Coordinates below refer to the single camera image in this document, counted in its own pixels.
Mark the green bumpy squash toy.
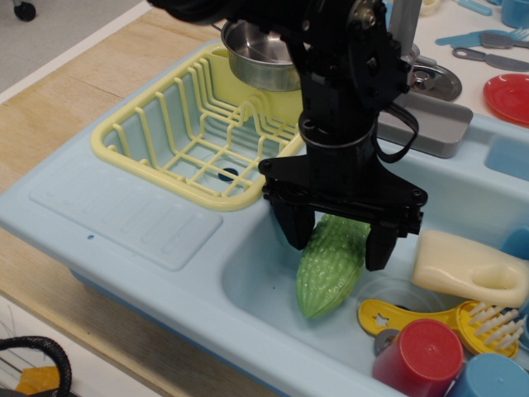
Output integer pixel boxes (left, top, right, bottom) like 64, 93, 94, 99
296, 214, 370, 319

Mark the grey toy spatula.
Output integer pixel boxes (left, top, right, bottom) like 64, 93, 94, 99
480, 32, 529, 49

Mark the blue cup top right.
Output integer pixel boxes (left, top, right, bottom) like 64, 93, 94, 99
501, 0, 529, 28

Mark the yellow tape piece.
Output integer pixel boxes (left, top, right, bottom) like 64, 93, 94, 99
15, 366, 60, 395

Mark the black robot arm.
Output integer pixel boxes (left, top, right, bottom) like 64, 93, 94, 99
155, 1, 427, 271

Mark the blue cup in sink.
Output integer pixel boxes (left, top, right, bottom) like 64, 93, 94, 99
446, 353, 528, 397

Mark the grey toy knife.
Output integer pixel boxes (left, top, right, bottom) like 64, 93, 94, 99
452, 47, 528, 73

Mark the red plate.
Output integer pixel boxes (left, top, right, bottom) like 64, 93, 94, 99
483, 74, 528, 127

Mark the light blue toy sink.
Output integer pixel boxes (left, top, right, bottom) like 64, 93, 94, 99
0, 40, 529, 397

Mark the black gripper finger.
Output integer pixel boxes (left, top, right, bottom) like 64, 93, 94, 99
271, 198, 315, 250
365, 223, 399, 271

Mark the cream plastic bottle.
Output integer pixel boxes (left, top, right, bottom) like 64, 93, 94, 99
412, 230, 528, 308

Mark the yellow dish drying rack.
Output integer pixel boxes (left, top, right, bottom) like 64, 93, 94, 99
90, 42, 303, 211

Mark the red cup in sink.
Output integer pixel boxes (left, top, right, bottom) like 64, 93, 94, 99
372, 319, 464, 396

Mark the yellow dish brush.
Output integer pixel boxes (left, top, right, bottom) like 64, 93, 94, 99
357, 299, 526, 358

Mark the black cable loop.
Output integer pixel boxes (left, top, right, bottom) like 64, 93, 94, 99
0, 336, 74, 397

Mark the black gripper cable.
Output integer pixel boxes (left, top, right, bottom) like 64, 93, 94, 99
371, 101, 419, 163

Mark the grey toy faucet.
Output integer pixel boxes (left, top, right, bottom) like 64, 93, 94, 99
378, 1, 474, 158

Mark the blue cup right edge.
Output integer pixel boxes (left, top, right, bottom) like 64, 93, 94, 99
501, 226, 529, 260

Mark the black caster wheel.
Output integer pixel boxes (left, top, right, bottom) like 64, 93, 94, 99
12, 0, 36, 22

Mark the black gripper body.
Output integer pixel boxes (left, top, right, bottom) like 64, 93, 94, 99
259, 115, 427, 237

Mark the blue toy utensil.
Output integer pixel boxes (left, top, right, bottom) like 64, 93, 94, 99
435, 30, 509, 47

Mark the stainless steel pot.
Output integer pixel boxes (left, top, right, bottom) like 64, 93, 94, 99
219, 21, 301, 92

